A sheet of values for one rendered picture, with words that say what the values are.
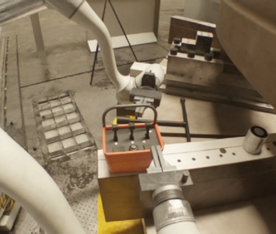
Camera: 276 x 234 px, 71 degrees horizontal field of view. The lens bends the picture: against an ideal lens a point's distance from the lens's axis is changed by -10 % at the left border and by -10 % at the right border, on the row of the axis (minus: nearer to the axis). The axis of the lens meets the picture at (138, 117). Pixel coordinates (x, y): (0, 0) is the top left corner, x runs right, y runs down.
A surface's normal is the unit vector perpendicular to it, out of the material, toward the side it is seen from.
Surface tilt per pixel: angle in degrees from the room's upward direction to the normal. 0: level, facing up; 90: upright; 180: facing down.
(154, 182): 0
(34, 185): 61
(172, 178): 0
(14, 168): 51
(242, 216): 0
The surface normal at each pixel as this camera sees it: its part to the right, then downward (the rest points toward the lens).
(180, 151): 0.04, -0.77
